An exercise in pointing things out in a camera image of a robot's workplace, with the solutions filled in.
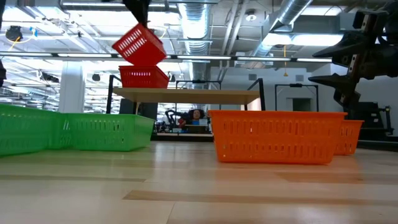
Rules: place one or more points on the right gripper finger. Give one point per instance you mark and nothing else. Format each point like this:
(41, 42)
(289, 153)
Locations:
(354, 46)
(342, 84)

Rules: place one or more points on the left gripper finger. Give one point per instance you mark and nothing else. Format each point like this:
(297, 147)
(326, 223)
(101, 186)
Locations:
(141, 19)

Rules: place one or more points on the red plastic basket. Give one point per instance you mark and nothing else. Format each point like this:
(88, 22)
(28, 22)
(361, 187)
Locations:
(140, 46)
(143, 77)

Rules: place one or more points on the orange plastic basket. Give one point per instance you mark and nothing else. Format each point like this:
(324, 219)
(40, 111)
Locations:
(276, 137)
(349, 137)

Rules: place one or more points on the green plastic basket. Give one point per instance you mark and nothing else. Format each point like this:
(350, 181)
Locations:
(109, 133)
(25, 130)

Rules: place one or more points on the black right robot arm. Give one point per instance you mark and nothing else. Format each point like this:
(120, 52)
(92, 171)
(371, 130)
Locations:
(393, 18)

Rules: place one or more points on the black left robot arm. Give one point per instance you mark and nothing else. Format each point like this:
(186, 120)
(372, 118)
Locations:
(2, 74)

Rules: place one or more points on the black background robot arm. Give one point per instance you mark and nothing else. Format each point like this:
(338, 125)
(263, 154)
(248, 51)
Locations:
(170, 116)

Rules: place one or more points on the wooden shelf with black legs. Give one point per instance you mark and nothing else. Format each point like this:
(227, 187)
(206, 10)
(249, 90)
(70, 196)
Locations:
(186, 96)

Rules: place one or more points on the black background machine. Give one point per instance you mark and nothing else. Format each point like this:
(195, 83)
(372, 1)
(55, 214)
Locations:
(370, 124)

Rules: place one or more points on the white pillar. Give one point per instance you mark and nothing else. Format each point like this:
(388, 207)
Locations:
(71, 90)

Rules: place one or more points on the person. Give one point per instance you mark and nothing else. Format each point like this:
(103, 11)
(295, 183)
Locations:
(196, 114)

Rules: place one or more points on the black background station frame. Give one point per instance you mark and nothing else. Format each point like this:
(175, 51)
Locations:
(199, 81)

